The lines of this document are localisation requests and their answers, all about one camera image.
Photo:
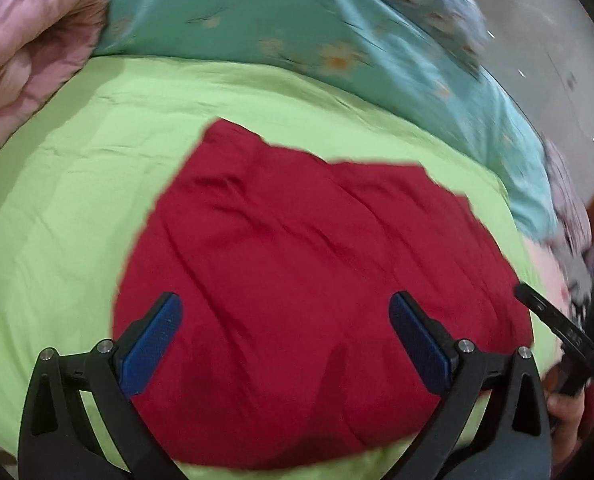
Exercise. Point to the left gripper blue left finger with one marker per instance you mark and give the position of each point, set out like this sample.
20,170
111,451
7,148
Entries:
79,421

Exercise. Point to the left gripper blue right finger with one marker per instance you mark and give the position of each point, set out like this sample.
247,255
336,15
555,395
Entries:
490,422

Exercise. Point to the red puffer jacket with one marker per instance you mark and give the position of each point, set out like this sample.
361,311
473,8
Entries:
285,265

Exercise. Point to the person's right hand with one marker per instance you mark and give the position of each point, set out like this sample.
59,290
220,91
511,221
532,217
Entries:
568,410

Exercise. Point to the light green bed sheet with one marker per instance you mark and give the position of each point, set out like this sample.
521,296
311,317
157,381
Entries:
78,180

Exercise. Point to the white patterned pillow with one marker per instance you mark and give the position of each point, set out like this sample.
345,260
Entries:
458,26

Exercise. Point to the pink folded blanket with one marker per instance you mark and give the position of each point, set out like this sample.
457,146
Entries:
43,43

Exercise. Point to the teal floral quilt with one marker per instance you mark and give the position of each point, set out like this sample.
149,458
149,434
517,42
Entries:
365,48

